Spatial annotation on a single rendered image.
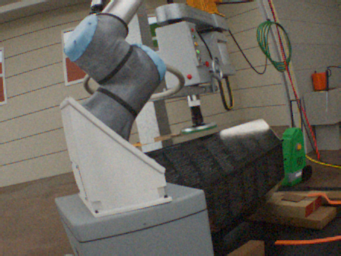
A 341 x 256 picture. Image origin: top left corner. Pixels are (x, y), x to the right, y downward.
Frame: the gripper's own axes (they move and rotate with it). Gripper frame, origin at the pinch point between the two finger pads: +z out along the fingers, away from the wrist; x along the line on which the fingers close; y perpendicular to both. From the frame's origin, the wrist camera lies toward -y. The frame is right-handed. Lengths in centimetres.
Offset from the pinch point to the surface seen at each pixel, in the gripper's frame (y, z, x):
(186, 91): -36, 21, 51
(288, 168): -175, 45, 165
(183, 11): -29, -34, 51
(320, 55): -278, -150, 298
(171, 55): -42, -6, 44
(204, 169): -42, 62, 60
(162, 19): -31, -28, 38
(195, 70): -39, 6, 57
